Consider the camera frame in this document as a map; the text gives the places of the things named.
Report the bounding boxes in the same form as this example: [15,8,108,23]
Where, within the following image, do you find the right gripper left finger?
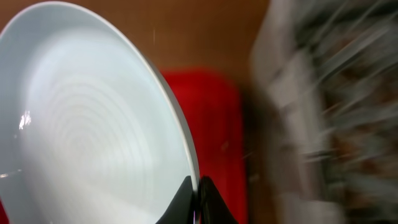
[156,176,195,224]

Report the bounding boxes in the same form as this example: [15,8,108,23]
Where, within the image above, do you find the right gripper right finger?
[199,176,238,224]

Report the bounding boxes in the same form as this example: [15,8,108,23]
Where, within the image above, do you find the light blue plate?
[1,1,199,223]

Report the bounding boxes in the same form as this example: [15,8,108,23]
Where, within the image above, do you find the grey dishwasher rack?
[251,0,397,223]

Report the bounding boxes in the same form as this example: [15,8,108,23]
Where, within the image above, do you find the red serving tray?
[1,70,247,223]

